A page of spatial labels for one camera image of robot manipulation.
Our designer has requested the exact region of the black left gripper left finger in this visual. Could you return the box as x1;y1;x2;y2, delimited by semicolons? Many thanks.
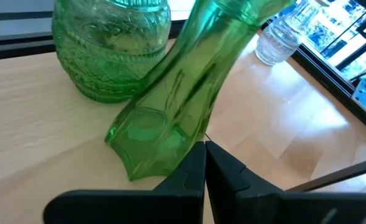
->
42;140;207;224

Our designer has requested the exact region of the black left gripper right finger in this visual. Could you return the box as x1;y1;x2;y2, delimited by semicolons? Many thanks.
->
205;140;366;224

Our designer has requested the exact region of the faceted flared green glass vase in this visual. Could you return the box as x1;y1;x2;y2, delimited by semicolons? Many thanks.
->
104;0;295;182

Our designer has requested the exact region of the barrel-shaped green glass vase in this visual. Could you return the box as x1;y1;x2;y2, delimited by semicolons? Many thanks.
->
51;0;173;104

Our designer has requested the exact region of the textured clear glass vase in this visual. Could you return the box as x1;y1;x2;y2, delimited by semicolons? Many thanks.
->
254;0;314;67

